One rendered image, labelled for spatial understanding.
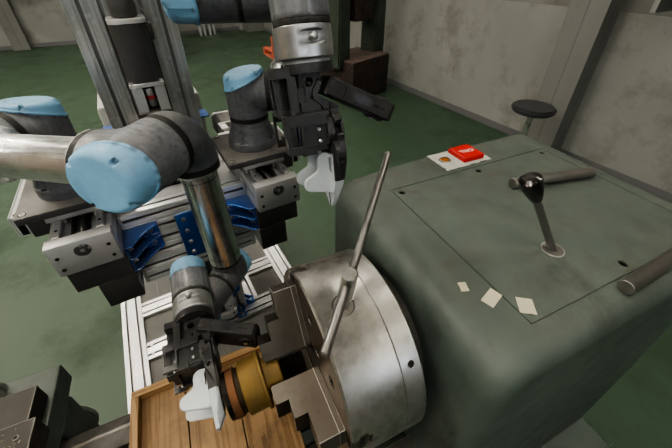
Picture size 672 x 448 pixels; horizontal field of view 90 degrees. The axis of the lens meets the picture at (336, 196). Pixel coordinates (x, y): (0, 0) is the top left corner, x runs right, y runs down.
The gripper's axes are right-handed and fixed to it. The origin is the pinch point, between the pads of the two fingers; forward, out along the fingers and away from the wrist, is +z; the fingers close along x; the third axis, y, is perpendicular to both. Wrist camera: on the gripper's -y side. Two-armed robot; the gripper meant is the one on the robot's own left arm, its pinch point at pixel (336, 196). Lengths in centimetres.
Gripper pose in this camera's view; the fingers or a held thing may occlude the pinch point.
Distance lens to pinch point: 53.0
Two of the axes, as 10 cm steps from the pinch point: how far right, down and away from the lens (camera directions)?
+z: 1.0, 9.2, 3.8
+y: -9.1, 2.4, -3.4
